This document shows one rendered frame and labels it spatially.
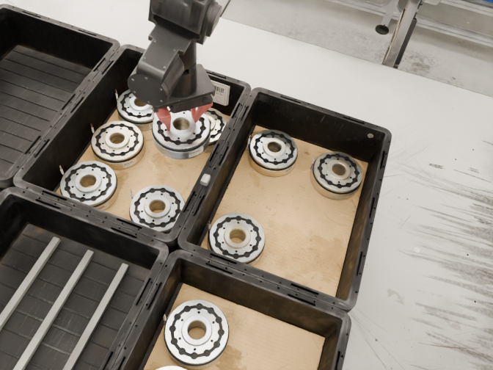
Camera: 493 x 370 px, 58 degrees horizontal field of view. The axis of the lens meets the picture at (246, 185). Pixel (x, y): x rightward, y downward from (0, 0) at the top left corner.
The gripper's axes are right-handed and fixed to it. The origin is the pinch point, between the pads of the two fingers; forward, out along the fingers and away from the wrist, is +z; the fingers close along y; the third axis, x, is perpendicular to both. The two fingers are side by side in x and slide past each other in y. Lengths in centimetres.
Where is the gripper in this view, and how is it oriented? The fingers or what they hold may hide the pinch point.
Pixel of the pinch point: (180, 121)
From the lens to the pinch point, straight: 80.0
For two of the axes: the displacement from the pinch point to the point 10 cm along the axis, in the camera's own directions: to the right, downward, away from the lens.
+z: -0.9, 5.2, 8.5
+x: -4.2, -7.9, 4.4
